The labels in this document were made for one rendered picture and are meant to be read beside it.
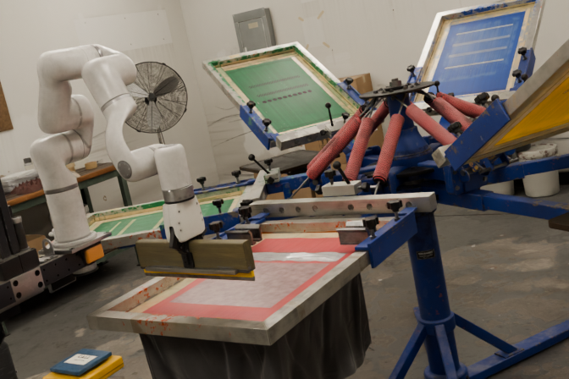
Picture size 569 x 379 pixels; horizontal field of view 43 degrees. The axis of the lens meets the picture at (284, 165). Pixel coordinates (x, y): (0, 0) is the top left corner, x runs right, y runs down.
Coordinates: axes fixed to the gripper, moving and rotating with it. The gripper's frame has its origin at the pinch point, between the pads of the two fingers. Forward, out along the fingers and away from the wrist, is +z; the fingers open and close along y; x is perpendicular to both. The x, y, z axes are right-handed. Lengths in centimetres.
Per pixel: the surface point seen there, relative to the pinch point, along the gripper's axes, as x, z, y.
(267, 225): -22, 12, -61
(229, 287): -4.1, 14.6, -15.7
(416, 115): 14, -12, -114
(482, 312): -11, 110, -212
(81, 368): -7.2, 13.2, 34.1
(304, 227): -7, 13, -61
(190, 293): -14.1, 14.7, -10.7
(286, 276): 9.1, 14.5, -24.5
